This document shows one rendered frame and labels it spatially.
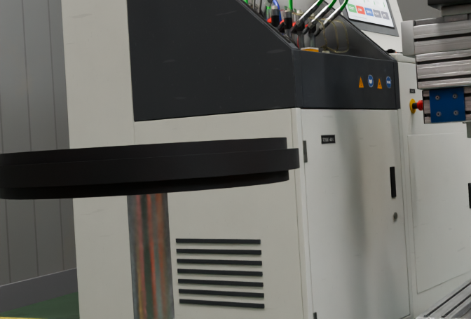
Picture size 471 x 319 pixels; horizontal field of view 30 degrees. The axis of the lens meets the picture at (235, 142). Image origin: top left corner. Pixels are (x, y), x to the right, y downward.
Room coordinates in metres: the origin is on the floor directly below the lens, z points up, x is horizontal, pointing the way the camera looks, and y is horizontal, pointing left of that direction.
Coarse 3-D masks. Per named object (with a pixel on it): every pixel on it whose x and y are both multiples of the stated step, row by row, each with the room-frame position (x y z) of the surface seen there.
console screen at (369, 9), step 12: (360, 0) 3.38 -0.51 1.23; (372, 0) 3.47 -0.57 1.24; (384, 0) 3.58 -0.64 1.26; (348, 12) 3.25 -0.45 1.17; (360, 12) 3.34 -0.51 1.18; (372, 12) 3.44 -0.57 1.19; (384, 12) 3.54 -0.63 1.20; (360, 24) 3.31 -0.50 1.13; (372, 24) 3.40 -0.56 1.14; (384, 24) 3.50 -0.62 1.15
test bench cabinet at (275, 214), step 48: (288, 144) 2.40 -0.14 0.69; (192, 192) 2.59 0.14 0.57; (240, 192) 2.49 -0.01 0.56; (288, 192) 2.40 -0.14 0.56; (192, 240) 2.59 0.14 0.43; (240, 240) 2.49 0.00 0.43; (288, 240) 2.41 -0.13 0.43; (192, 288) 2.60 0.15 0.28; (240, 288) 2.50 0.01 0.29; (288, 288) 2.41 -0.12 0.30
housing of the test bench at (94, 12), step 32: (64, 0) 2.85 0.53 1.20; (96, 0) 2.77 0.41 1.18; (64, 32) 2.86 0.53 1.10; (96, 32) 2.78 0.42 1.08; (128, 32) 2.71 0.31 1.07; (96, 64) 2.78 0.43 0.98; (128, 64) 2.71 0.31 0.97; (96, 96) 2.79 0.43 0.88; (128, 96) 2.71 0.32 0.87; (96, 128) 2.79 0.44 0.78; (128, 128) 2.72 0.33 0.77; (96, 224) 2.81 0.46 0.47; (96, 256) 2.81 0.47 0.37; (128, 256) 2.73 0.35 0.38; (96, 288) 2.81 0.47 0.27; (128, 288) 2.74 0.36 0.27
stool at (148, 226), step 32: (0, 160) 0.95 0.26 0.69; (32, 160) 0.89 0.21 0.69; (64, 160) 0.87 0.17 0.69; (96, 160) 0.86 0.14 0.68; (128, 160) 0.85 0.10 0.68; (160, 160) 0.85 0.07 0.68; (192, 160) 0.86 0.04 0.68; (224, 160) 0.87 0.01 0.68; (256, 160) 0.90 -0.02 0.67; (288, 160) 0.95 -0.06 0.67; (0, 192) 0.97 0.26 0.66; (32, 192) 0.89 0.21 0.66; (64, 192) 0.87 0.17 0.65; (96, 192) 0.86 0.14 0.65; (128, 192) 0.86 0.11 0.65; (160, 192) 0.86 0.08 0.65; (128, 224) 1.02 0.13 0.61; (160, 224) 1.01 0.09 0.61; (160, 256) 1.00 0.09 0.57; (160, 288) 1.00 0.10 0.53
